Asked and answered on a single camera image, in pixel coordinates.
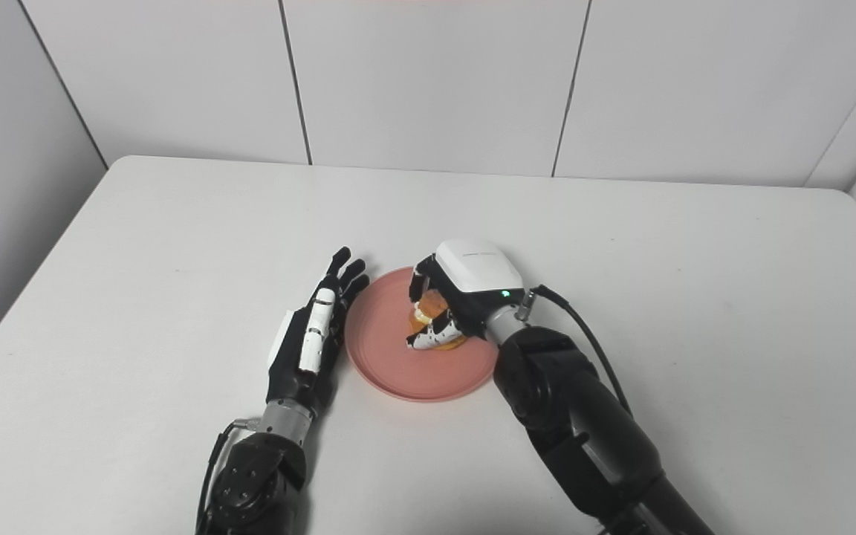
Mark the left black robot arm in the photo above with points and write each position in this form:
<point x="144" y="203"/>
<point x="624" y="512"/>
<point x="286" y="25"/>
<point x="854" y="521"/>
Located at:
<point x="261" y="479"/>

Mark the cream puff pastry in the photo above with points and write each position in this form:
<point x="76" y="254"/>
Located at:
<point x="432" y="305"/>

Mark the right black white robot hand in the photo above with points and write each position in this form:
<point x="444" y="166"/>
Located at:
<point x="480" y="279"/>

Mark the pink round plate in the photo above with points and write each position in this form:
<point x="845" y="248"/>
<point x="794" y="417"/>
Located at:
<point x="387" y="357"/>

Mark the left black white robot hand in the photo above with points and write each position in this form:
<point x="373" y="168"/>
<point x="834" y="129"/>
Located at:
<point x="298" y="364"/>

